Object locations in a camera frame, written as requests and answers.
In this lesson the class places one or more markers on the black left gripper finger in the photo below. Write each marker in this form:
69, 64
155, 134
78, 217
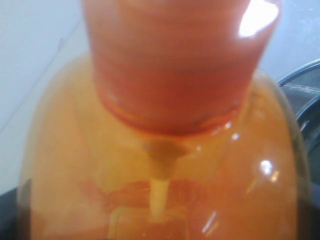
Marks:
15, 217

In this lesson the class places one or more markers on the orange pump soap bottle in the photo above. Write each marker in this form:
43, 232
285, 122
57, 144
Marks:
167, 130

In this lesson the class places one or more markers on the steel mesh strainer basket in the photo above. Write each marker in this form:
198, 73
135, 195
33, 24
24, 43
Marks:
302, 88

